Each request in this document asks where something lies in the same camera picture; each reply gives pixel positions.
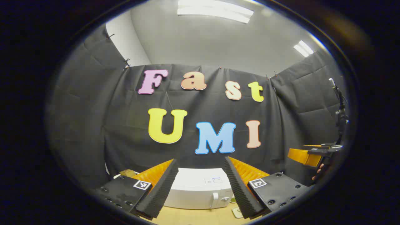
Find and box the black backdrop cloth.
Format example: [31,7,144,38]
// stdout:
[48,23,347,191]

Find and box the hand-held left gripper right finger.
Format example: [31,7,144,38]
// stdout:
[222,156,310,219]

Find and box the large ceiling light panel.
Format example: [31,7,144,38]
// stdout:
[177,0,254,24]

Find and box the white microwave oven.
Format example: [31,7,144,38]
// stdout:
[163,168,234,210]

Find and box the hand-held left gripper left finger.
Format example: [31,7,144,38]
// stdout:
[94,158,179,221]

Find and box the small ceiling light panel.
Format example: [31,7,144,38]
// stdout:
[293,40,314,58]

